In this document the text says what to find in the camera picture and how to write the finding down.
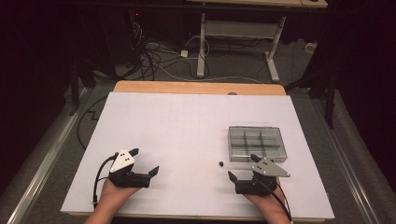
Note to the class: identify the clear plastic compartment box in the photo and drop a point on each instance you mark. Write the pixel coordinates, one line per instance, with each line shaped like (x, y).
(258, 143)

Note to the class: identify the light wooden desk top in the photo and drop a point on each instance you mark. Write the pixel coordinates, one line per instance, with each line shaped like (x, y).
(264, 3)

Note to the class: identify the dark device with red light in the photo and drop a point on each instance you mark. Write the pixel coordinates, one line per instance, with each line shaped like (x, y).
(137, 14)

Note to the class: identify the person's left hand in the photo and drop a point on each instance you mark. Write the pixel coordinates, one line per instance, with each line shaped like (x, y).
(112, 196)

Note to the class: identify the white power strip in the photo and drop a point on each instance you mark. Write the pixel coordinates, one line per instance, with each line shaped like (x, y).
(310, 46)

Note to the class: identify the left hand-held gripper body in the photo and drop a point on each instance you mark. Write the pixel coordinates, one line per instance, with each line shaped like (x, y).
(123, 161)

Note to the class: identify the metal floor rail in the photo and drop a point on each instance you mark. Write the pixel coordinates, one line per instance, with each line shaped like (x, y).
(348, 174)
(43, 165)

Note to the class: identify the wooden table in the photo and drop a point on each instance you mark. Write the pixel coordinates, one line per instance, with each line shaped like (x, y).
(186, 87)

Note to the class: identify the white power adapter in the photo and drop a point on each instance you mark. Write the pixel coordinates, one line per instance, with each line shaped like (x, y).
(184, 53)

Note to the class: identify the white metal desk frame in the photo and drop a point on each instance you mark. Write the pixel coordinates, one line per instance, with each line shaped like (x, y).
(239, 29)

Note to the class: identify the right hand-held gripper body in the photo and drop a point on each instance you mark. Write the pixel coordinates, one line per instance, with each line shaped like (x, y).
(267, 168)

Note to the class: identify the black metal stand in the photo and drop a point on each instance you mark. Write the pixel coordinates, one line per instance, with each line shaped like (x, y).
(74, 87)
(330, 102)

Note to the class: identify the white table board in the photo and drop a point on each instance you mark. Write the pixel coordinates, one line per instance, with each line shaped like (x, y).
(186, 118)

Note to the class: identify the person's right hand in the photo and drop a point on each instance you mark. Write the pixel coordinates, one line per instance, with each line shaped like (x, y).
(266, 203)

